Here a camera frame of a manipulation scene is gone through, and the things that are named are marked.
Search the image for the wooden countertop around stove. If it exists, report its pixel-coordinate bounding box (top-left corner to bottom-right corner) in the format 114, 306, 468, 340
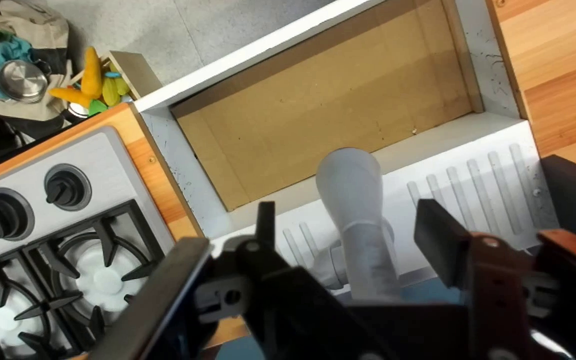
0, 99, 250, 354

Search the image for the black stove knob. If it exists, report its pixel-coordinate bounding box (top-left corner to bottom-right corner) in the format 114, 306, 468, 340
0, 185, 37, 244
43, 162, 94, 213

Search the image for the white toy sink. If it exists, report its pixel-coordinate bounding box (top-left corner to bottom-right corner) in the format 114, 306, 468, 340
130, 0, 562, 304

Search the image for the yellow green toy vegetable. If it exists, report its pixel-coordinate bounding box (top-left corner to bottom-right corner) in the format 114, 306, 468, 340
100, 70, 133, 110

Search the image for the grey toy faucet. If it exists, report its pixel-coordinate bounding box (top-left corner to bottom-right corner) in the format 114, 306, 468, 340
314, 146, 403, 304

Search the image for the grey toy stove top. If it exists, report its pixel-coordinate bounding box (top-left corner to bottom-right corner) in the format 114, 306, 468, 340
0, 126, 178, 360

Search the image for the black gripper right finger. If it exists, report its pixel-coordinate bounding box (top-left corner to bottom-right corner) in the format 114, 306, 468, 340
412, 196, 541, 360

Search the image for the steel pot lid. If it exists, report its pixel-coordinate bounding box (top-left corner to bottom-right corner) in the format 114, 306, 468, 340
0, 57, 50, 103

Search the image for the teal cloth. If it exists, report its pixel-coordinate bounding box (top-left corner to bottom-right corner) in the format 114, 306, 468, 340
0, 34, 37, 95

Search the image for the orange toy carrot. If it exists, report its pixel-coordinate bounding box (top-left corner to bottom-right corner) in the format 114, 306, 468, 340
48, 84, 94, 110

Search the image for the wooden countertop beside sink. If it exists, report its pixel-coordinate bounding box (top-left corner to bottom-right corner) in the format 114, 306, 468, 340
493, 0, 576, 179

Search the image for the black burner grate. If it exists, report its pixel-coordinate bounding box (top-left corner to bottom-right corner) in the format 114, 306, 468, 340
0, 263, 58, 360
22, 197, 169, 356

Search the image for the beige cloth bag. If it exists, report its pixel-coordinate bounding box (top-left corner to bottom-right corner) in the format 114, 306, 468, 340
0, 0, 78, 126

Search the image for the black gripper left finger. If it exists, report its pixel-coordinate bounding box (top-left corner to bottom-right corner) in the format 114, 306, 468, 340
223, 199, 344, 315

